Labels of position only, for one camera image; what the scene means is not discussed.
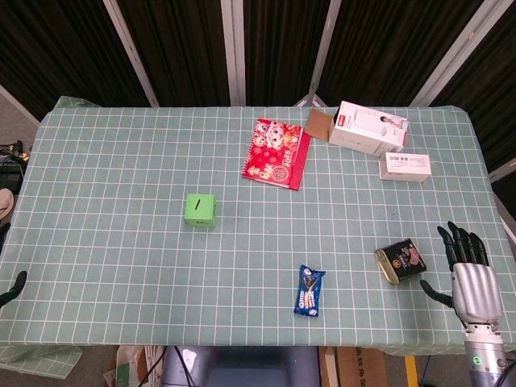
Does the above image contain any small white barcode box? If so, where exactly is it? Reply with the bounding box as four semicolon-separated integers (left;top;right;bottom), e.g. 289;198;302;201
378;152;432;183

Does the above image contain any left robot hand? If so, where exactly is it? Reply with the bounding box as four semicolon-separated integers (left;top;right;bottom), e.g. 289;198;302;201
0;223;28;310

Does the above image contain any white screen frame post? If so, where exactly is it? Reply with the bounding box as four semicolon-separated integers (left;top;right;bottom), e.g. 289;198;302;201
102;0;160;108
410;0;507;107
220;0;247;107
489;158;516;182
293;0;343;108

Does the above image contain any green grid tablecloth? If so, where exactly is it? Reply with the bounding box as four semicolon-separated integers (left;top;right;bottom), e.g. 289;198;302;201
0;95;516;370

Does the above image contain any black luncheon meat can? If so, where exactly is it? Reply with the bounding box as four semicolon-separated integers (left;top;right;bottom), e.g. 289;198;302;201
373;238;427;286

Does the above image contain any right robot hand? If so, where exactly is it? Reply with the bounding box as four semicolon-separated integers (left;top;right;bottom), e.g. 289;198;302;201
419;220;504;328

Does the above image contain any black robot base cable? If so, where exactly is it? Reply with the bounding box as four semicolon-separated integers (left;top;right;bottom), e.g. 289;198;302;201
173;345;198;387

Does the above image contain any blue Oreo cookie pack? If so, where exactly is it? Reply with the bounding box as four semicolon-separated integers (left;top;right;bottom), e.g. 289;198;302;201
293;264;327;318

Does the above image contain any beige hat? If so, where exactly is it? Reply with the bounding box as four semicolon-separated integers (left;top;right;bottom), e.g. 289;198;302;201
0;189;15;221

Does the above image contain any black equipment with yellow parts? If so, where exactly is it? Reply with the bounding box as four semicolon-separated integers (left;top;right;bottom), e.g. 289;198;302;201
0;139;26;193

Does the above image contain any large white product box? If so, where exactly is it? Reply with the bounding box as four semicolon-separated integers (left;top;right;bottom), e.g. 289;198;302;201
305;100;410;157

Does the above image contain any paper bag with green print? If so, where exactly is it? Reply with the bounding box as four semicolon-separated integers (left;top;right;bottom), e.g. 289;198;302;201
102;345;166;387

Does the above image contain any red spiral calendar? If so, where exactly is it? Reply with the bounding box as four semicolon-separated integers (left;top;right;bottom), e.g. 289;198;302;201
240;117;312;192

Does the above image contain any green cube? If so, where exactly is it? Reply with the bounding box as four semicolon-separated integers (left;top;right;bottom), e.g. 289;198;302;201
183;193;218;227

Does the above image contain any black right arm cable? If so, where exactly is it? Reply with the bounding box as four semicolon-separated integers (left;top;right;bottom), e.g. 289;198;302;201
498;360;516;387

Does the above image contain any brown cardboard box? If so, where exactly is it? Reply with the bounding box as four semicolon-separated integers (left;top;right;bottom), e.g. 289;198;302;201
320;347;390;387

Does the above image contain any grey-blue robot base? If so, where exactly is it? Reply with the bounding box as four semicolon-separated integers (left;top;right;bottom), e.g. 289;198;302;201
160;345;322;387

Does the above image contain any dark corrugated screen panel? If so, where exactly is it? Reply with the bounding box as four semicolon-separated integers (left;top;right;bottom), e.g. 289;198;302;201
116;0;231;108
0;0;151;121
430;0;516;174
317;0;485;108
243;0;332;107

